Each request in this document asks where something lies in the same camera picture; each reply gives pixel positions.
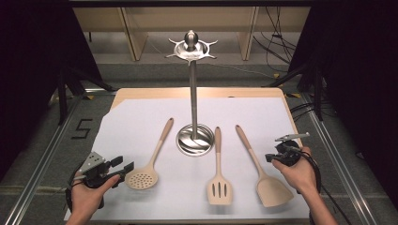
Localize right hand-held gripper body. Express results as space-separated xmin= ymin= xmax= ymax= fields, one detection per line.
xmin=272 ymin=131 xmax=311 ymax=167

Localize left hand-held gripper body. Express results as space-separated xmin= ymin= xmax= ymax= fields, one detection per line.
xmin=78 ymin=152 xmax=126 ymax=189

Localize beige perforated skimmer spoon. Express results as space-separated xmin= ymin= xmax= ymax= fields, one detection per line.
xmin=125 ymin=117 xmax=175 ymax=190

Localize beige solid turner spatula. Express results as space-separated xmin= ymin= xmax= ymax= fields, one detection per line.
xmin=235 ymin=124 xmax=295 ymax=208

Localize steel utensil stand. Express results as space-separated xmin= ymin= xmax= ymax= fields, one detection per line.
xmin=165 ymin=29 xmax=219 ymax=158

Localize person's right hand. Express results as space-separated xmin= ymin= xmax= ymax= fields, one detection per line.
xmin=271 ymin=146 xmax=318 ymax=195

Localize person's left hand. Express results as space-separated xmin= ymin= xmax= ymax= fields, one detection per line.
xmin=67 ymin=173 xmax=121 ymax=224

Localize white paper sheet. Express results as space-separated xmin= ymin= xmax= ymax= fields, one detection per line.
xmin=64 ymin=97 xmax=311 ymax=221

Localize beige slotted spatula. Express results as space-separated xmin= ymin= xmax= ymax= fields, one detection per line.
xmin=206 ymin=126 xmax=234 ymax=206

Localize black tripod stand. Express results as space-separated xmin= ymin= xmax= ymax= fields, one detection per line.
xmin=262 ymin=61 xmax=326 ymax=122
xmin=55 ymin=66 xmax=117 ymax=127

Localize black curtain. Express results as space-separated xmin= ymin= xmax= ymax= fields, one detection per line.
xmin=0 ymin=0 xmax=104 ymax=182
xmin=287 ymin=0 xmax=398 ymax=201

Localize beige wooden desk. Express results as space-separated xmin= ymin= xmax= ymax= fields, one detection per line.
xmin=72 ymin=7 xmax=312 ymax=62

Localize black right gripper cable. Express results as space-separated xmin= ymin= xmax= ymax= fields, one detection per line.
xmin=294 ymin=149 xmax=353 ymax=225

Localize black floor cables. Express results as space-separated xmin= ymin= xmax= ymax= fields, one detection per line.
xmin=288 ymin=100 xmax=317 ymax=122

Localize aluminium floor rail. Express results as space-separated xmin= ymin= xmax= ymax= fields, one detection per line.
xmin=2 ymin=88 xmax=118 ymax=225
xmin=299 ymin=93 xmax=378 ymax=225

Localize white floor cable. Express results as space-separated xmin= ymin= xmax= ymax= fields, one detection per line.
xmin=215 ymin=63 xmax=277 ymax=80

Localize bundle of black cables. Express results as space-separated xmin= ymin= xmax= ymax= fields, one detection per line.
xmin=253 ymin=7 xmax=299 ymax=73

